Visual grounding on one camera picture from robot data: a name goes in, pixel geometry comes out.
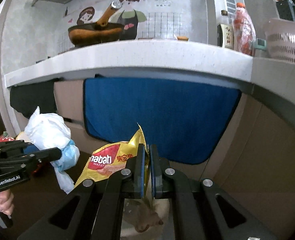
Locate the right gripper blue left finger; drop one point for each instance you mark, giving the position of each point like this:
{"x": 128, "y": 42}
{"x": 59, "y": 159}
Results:
{"x": 138, "y": 180}

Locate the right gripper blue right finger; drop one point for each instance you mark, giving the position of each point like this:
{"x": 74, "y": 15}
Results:
{"x": 156, "y": 173}

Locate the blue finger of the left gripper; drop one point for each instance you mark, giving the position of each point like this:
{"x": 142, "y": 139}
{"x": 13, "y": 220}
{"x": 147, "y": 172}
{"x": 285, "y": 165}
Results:
{"x": 30, "y": 149}

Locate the white and blue plastic bag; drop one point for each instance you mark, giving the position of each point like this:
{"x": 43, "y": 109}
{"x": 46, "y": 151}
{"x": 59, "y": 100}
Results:
{"x": 49, "y": 131}

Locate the yellow nabati wafer wrapper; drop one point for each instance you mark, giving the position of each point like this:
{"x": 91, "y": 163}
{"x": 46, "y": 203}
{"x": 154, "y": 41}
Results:
{"x": 111, "y": 158}

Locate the trash bin with plastic liner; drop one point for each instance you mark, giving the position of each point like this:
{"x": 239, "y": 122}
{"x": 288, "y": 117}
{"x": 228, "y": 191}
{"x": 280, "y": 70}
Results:
{"x": 144, "y": 218}

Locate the white kitchen countertop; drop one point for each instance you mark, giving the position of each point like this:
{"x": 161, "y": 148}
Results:
{"x": 274, "y": 75}

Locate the person's left hand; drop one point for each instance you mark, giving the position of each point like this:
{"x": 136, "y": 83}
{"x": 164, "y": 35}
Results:
{"x": 6, "y": 202}

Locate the black hanging cloth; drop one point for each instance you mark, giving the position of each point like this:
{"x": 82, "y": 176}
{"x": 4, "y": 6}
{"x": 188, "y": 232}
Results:
{"x": 26, "y": 98}

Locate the blue hanging towel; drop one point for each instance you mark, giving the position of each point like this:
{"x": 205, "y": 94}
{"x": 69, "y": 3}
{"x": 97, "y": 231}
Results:
{"x": 185, "y": 120}

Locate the small orange cup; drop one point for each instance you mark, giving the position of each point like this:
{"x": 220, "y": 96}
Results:
{"x": 182, "y": 38}

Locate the dark soy sauce bottle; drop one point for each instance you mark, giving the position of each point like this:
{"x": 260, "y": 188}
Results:
{"x": 225, "y": 35}

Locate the red plastic bottle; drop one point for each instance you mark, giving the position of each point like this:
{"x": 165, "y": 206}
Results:
{"x": 244, "y": 31}

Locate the small teal timer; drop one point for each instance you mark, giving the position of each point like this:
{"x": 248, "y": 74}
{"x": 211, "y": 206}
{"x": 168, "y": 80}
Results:
{"x": 259, "y": 44}

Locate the pink plastic colander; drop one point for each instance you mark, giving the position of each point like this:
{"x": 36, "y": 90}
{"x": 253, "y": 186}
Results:
{"x": 280, "y": 38}

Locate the black knife holder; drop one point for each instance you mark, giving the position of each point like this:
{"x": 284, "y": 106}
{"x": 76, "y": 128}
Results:
{"x": 286, "y": 10}

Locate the brown wok with wooden handle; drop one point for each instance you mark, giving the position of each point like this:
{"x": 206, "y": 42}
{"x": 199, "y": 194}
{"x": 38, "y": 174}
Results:
{"x": 101, "y": 31}

